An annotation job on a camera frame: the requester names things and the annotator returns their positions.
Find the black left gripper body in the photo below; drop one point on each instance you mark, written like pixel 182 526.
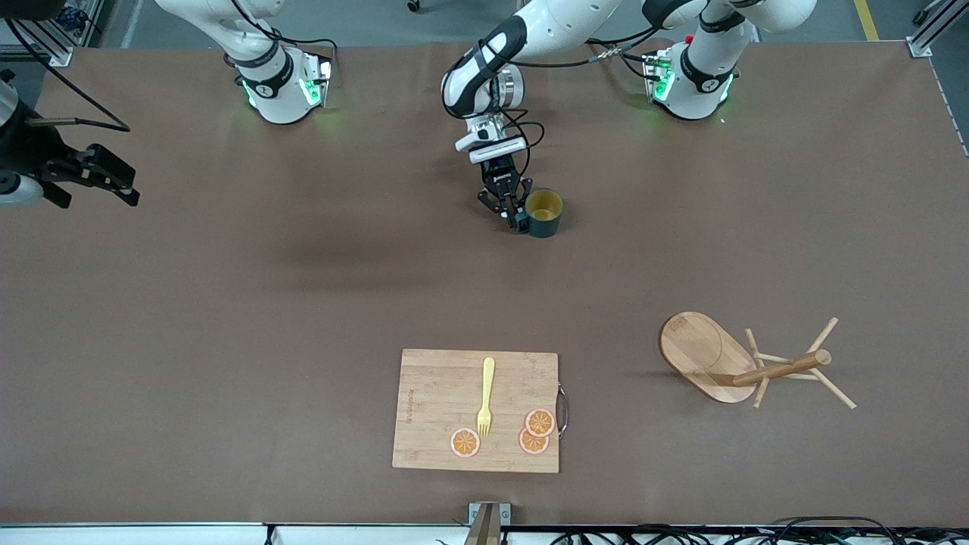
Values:
pixel 500 182

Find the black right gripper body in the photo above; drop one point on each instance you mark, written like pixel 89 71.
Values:
pixel 32 148

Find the teal mug yellow inside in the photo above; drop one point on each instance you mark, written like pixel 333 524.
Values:
pixel 545 225

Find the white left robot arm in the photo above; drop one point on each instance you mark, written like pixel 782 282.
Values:
pixel 560 19

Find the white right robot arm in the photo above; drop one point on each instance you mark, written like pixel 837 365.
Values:
pixel 276 83

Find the wooden mug tree rack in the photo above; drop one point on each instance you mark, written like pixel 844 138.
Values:
pixel 696 348

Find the yellow plastic fork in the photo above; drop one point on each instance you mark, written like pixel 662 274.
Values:
pixel 488 378

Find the bamboo cutting board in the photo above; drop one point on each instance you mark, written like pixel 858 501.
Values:
pixel 439 409

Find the orange slice toy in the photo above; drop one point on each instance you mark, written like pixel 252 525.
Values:
pixel 465 443
pixel 540 420
pixel 530 445

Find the aluminium frame post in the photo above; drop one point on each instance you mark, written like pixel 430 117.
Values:
pixel 60 54
pixel 920 45

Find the metal table edge bracket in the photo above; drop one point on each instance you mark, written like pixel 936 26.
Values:
pixel 484 530

